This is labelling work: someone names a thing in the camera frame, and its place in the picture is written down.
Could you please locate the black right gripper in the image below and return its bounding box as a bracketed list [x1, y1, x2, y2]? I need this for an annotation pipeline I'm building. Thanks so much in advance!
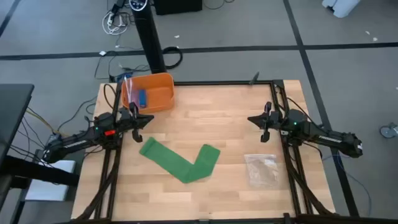
[248, 101, 283, 143]

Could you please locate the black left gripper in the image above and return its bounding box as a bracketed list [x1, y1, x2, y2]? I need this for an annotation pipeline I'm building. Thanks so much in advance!
[119, 101, 155, 143]

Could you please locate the clear zip bag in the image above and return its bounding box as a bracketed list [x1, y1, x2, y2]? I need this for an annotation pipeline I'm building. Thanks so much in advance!
[244, 154, 280, 189]

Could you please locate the green elastic bandage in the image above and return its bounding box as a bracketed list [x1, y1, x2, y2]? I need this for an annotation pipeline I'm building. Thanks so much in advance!
[139, 136, 221, 184]

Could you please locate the blue bandage roll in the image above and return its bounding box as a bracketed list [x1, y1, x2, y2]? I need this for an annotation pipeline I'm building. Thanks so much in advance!
[138, 89, 147, 109]

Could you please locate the clear bag with pink stripe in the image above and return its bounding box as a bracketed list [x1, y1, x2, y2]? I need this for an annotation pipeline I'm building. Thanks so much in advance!
[123, 76, 141, 110]

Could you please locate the orange plastic bin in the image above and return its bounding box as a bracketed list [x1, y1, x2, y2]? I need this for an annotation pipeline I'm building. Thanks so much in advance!
[121, 72, 175, 114]

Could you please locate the black tower fan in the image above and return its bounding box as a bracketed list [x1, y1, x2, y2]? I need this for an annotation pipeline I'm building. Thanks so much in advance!
[129, 0, 167, 75]

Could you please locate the black power adapter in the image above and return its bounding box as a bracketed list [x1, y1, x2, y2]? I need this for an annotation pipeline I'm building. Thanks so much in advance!
[46, 133, 62, 147]

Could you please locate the black box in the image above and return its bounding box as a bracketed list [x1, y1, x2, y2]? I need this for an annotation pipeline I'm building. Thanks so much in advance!
[154, 0, 203, 16]

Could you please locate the grey caster wheel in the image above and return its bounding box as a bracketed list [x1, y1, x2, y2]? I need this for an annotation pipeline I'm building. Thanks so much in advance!
[379, 123, 398, 139]

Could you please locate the black desk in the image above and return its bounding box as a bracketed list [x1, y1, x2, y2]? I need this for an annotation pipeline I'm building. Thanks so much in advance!
[0, 83, 80, 215]

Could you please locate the white plastic object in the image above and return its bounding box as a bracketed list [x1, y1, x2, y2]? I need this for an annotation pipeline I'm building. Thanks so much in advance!
[322, 0, 361, 19]

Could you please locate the black pointed frame bracket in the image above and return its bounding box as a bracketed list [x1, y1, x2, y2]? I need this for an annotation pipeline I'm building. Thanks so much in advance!
[248, 71, 261, 86]

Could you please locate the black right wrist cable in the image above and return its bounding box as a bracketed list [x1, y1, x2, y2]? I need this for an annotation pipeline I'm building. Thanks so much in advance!
[285, 96, 315, 125]

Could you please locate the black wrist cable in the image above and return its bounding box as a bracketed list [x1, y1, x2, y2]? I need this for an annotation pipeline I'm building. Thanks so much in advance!
[285, 96, 315, 125]
[103, 83, 118, 110]

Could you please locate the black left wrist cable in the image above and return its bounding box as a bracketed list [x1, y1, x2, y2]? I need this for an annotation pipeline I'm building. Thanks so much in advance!
[103, 83, 118, 110]

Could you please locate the black floor cable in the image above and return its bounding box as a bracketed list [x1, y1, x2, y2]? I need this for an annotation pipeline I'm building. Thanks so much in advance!
[94, 51, 152, 83]

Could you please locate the black coiled cable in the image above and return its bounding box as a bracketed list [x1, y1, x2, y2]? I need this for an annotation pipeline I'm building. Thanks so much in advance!
[162, 45, 183, 70]

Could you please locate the white cable bundle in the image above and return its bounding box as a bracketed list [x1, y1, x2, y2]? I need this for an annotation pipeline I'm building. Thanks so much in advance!
[101, 11, 129, 35]

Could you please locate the yellow cable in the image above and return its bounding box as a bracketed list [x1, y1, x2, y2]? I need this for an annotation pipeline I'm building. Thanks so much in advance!
[24, 108, 63, 134]

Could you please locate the long blue floor cable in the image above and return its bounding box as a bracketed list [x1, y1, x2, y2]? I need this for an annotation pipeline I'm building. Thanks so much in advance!
[322, 154, 373, 217]

